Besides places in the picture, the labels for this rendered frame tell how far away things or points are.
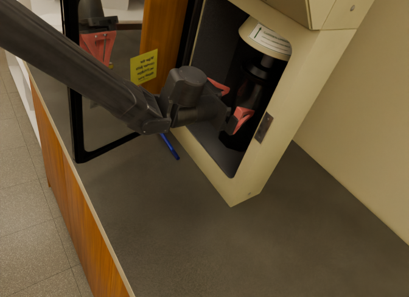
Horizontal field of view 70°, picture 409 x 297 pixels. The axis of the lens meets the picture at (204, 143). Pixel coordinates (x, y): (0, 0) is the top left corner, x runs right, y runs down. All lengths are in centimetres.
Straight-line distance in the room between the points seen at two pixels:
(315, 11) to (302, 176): 60
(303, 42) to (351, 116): 50
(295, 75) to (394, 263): 59
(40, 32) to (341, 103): 82
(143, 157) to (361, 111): 64
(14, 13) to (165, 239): 49
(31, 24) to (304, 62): 40
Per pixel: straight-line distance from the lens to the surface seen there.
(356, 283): 84
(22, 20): 45
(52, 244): 177
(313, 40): 52
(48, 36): 46
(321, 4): 48
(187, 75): 56
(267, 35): 61
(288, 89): 55
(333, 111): 101
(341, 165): 105
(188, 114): 60
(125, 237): 68
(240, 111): 64
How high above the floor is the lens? 154
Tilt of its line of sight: 41 degrees down
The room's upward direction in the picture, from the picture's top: 18 degrees clockwise
